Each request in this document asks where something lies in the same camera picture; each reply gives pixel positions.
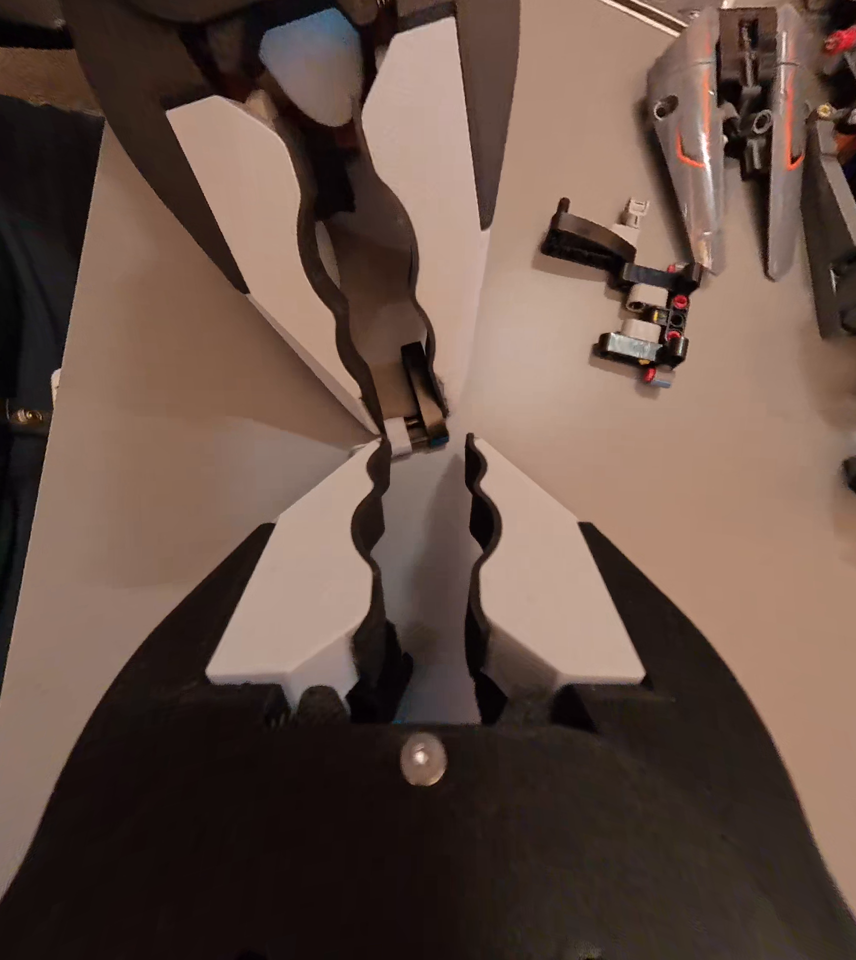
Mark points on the grey black lego car model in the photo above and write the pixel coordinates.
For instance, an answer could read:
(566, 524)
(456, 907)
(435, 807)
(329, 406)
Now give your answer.
(840, 225)

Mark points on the black white lego frame subassembly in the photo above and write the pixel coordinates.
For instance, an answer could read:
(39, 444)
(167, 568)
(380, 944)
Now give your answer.
(585, 240)

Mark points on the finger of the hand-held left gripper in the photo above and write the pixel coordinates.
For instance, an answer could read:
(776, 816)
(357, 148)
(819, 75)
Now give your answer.
(240, 195)
(435, 150)

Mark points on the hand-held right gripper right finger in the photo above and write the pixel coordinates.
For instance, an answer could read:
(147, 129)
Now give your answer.
(555, 600)

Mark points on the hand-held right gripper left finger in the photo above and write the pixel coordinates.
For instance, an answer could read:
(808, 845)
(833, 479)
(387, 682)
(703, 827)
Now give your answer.
(285, 600)

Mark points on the silver orange-striped lego panel subassembly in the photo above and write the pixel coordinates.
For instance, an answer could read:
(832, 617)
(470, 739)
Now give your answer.
(690, 112)

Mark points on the black axle white connector subassembly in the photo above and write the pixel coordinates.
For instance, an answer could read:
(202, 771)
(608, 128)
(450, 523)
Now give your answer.
(399, 439)

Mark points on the black curved lego beam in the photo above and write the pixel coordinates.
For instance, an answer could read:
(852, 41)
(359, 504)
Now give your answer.
(417, 375)

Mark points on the small light grey lego connector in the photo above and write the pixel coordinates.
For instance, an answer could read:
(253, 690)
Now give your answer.
(634, 212)

